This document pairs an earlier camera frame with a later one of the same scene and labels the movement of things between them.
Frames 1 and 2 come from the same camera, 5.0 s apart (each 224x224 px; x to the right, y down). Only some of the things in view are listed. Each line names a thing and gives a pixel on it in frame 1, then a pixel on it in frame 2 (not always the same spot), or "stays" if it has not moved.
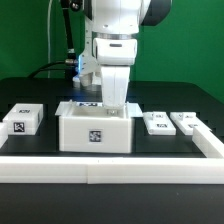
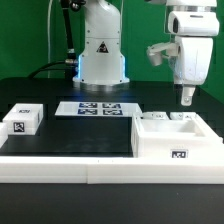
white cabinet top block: [24, 119] stays
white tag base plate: [96, 107] stays
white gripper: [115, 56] to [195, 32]
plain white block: [159, 170] stays
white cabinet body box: [89, 127] to [174, 138]
